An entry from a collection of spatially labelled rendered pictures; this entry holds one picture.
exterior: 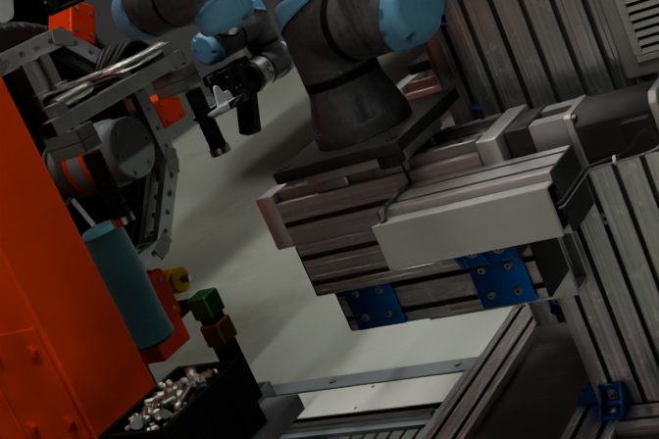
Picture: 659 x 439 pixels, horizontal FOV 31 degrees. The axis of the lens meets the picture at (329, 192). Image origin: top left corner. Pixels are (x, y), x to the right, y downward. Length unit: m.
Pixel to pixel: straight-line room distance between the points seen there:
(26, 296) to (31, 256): 0.06
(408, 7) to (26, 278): 0.72
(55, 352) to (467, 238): 0.69
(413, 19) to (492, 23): 0.21
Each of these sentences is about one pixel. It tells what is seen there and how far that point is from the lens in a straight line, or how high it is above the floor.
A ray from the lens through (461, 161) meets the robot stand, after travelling 1.68.
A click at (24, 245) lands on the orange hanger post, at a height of 0.86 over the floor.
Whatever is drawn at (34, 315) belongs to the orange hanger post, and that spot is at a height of 0.76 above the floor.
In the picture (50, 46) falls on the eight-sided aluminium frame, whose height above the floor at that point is 1.09.
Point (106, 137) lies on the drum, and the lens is 2.40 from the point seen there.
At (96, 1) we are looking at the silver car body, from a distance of 2.91.
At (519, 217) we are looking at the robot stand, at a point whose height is 0.70.
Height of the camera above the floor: 1.18
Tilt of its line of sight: 14 degrees down
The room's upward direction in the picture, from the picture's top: 24 degrees counter-clockwise
